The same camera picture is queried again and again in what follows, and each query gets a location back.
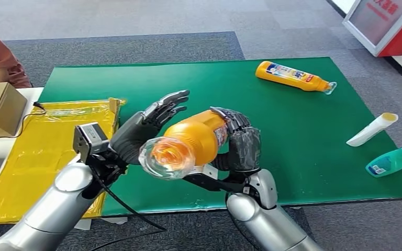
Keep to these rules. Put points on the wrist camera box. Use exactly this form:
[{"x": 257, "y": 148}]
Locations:
[
  {"x": 208, "y": 180},
  {"x": 90, "y": 138}
]

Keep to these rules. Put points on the green table mat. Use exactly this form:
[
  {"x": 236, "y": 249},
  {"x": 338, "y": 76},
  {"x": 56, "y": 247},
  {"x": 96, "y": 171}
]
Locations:
[{"x": 291, "y": 138}]

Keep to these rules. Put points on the teal plastic bottle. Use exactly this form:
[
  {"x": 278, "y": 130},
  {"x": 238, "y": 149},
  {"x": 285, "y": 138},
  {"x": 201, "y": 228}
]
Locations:
[{"x": 391, "y": 162}]

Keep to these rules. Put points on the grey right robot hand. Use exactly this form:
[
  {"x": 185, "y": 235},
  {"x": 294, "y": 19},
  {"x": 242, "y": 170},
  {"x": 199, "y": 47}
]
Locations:
[{"x": 246, "y": 149}]

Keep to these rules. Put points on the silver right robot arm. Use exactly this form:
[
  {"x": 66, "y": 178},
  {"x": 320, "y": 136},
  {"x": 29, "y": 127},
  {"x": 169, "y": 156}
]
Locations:
[{"x": 267, "y": 221}]

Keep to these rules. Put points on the orange bottle with white label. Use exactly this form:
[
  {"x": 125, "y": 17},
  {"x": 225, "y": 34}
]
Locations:
[{"x": 194, "y": 138}]

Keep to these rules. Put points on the red and white sign stand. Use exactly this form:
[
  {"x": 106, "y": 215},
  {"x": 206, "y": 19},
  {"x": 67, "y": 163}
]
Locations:
[{"x": 384, "y": 20}]

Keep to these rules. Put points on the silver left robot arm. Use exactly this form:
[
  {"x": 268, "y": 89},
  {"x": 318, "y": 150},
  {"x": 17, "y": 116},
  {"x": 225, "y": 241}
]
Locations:
[{"x": 55, "y": 208}]

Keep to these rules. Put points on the orange bottle with blue label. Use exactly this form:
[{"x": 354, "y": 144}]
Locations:
[{"x": 291, "y": 78}]

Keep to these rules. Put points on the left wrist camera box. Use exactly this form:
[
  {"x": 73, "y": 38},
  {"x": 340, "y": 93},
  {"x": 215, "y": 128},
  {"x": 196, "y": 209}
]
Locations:
[{"x": 90, "y": 138}]

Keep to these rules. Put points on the yellow plastic sheet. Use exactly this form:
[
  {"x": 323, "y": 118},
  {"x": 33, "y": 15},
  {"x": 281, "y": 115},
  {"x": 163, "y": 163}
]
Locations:
[{"x": 31, "y": 156}]

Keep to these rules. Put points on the white tube with yellow cap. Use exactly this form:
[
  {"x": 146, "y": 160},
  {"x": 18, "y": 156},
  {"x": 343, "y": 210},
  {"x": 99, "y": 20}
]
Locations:
[{"x": 371, "y": 130}]

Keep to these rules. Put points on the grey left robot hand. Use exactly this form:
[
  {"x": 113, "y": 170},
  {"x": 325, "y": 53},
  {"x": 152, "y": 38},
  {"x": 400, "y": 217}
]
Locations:
[{"x": 135, "y": 131}]

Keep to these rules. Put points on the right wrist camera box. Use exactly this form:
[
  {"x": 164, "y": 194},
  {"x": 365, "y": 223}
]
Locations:
[{"x": 208, "y": 180}]

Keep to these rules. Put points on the white paper scrap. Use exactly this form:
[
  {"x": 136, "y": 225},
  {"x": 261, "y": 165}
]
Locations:
[
  {"x": 84, "y": 225},
  {"x": 115, "y": 220}
]

